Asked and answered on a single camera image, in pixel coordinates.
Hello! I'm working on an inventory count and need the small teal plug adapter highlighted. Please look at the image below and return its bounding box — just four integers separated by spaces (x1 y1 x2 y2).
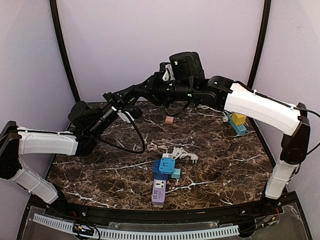
171 168 181 179

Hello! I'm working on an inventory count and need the teal power strip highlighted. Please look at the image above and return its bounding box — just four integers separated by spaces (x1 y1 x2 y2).
227 114 247 136

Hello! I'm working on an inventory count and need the yellow cube socket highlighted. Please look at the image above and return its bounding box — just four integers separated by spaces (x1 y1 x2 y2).
231 112 247 126

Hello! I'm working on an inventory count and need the pink charger cube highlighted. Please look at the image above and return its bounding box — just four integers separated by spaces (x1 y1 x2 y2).
164 116 175 125

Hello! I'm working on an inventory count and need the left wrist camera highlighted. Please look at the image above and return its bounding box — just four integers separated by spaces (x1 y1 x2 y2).
117 105 143 123

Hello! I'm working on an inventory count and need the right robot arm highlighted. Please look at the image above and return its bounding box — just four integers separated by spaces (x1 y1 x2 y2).
115 51 311 200

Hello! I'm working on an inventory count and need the white cable of purple strip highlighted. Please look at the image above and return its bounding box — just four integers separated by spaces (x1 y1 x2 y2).
168 146 200 163

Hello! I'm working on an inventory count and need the dark blue cube socket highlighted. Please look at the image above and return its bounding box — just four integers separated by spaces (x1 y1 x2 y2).
152 159 175 180

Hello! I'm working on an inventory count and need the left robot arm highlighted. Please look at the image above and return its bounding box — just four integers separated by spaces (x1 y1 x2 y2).
0 94 132 205

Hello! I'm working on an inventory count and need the purple power strip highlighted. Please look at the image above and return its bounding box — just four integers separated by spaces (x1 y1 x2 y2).
151 179 167 206

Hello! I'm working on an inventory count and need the white slotted cable duct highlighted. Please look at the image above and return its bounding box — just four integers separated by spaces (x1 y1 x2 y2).
32 213 240 240

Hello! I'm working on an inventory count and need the blue adapter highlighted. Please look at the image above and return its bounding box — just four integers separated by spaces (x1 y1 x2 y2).
158 158 176 175

